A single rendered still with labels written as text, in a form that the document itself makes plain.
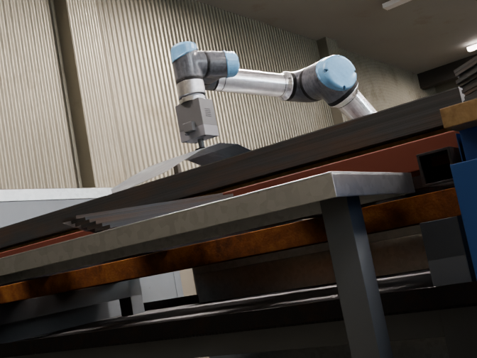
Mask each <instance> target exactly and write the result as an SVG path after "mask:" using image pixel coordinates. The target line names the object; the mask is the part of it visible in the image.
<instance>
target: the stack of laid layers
mask: <svg viewBox="0 0 477 358"><path fill-rule="evenodd" d="M462 90H463V89H461V88H460V87H457V88H454V89H451V90H447V91H445V92H441V93H438V94H434V95H432V96H428V97H425V98H422V99H418V100H415V101H413V102H408V103H406V104H401V105H399V106H396V107H392V108H389V109H386V110H383V111H380V112H376V113H373V114H369V115H367V116H362V117H360V118H357V119H353V120H351V121H346V122H344V123H341V124H337V125H334V126H330V127H327V128H325V129H321V130H318V131H314V132H312V133H308V134H305V135H302V136H298V137H295V138H293V139H288V140H286V141H281V142H279V143H275V144H272V145H269V146H266V147H262V148H259V149H256V150H253V151H249V152H247V153H242V154H240V155H237V156H233V157H230V158H226V159H224V160H221V161H217V162H214V163H210V164H207V165H205V166H201V167H198V168H194V169H192V170H187V171H185V172H182V173H178V174H175V175H171V176H168V177H166V178H161V179H159V180H155V181H152V182H149V183H146V184H142V185H139V186H136V187H133V188H129V189H127V190H122V191H120V192H115V193H113V194H110V195H107V196H103V197H100V198H97V199H94V200H90V201H87V202H83V203H81V204H78V205H74V206H71V207H67V208H65V209H62V210H58V211H55V212H51V213H48V214H46V215H41V216H39V217H35V218H32V219H28V220H26V221H22V222H19V223H16V224H12V225H9V226H7V227H2V228H0V250H1V249H5V248H9V247H11V246H16V245H19V244H23V243H26V242H31V241H34V240H37V239H42V238H45V237H49V236H52V235H55V234H59V233H63V232H67V231H70V230H73V229H77V228H75V227H71V226H70V225H67V224H63V223H62V219H67V218H69V217H74V216H77V215H85V214H90V213H95V212H104V211H109V210H117V209H122V208H127V207H136V206H141V205H149V204H154V203H159V202H168V201H173V200H181V199H186V198H189V197H194V196H197V195H201V194H205V193H208V192H212V191H215V190H220V189H223V188H227V187H231V186H233V185H238V184H241V183H245V182H248V181H252V180H256V179H259V178H264V177H266V176H269V175H274V174H277V173H281V172H285V171H288V170H292V169H295V168H300V167H302V166H308V165H310V164H313V163H318V162H321V161H325V160H329V159H331V158H336V157H339V156H344V155H346V154H350V153H354V152H357V151H362V150H365V149H367V148H373V147H375V146H380V145H383V144H386V143H390V142H394V141H398V140H401V139H406V138H409V137H411V136H416V135H419V134H423V133H427V132H430V131H434V130H437V129H442V128H444V126H443V122H442V117H441V113H440V109H442V108H445V107H449V106H452V105H455V104H459V103H462V102H463V101H464V100H465V99H464V97H465V95H464V94H462Z"/></svg>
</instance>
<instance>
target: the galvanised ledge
mask: <svg viewBox="0 0 477 358"><path fill-rule="evenodd" d="M415 234H421V229H420V225H415V226H411V227H404V228H399V229H393V230H389V231H384V232H378V233H374V234H367V235H368V242H369V243H372V242H379V241H383V240H388V239H395V238H399V237H406V236H411V235H415ZM328 250H329V245H328V242H326V243H321V244H315V245H311V246H304V247H300V248H296V249H288V250H284V251H278V252H273V253H269V254H263V255H258V256H252V257H248V258H244V259H237V260H233V261H225V262H221V263H217V264H210V265H206V266H200V267H195V268H193V270H194V274H195V275H197V274H201V273H209V272H212V271H220V270H224V269H231V268H236V267H240V266H247V265H251V264H259V263H263V262H267V261H274V260H278V259H286V258H290V257H294V256H301V255H306V254H313V253H317V252H322V251H328Z"/></svg>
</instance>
